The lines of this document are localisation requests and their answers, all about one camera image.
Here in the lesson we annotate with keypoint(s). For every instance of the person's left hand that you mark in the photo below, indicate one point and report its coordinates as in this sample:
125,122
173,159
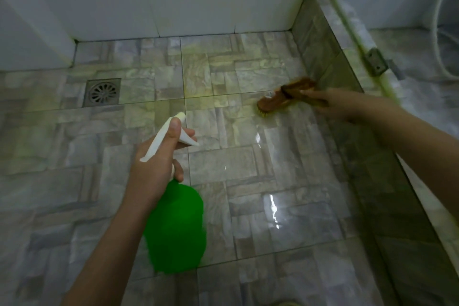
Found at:
150,173

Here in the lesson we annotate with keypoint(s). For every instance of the person's right hand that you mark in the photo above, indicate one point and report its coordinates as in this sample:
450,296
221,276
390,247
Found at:
340,105

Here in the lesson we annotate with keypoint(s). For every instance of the person's right fingers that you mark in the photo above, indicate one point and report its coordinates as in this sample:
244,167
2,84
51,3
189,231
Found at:
315,97

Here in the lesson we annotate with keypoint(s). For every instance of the person's left thumb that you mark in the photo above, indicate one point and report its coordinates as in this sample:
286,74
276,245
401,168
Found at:
174,132

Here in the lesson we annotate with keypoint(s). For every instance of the brown wooden scrub brush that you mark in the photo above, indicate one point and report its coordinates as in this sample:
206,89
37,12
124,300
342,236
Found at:
276,101

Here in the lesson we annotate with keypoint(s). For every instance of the green spray bottle white trigger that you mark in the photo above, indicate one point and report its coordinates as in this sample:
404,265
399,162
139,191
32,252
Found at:
175,227

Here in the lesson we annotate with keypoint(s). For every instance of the person's left forearm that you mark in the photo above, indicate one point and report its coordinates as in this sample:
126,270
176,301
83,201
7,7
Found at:
107,262

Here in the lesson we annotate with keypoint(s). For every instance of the person's right forearm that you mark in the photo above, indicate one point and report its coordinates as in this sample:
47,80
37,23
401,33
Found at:
419,144

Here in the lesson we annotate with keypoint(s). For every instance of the metal door hinge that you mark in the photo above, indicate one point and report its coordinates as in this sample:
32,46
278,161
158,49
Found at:
375,62

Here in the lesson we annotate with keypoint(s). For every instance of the metal floor drain cover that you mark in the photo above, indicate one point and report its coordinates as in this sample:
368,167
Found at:
102,92

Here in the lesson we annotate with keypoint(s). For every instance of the tiled shower curb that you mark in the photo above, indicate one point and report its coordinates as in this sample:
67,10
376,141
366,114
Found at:
376,180

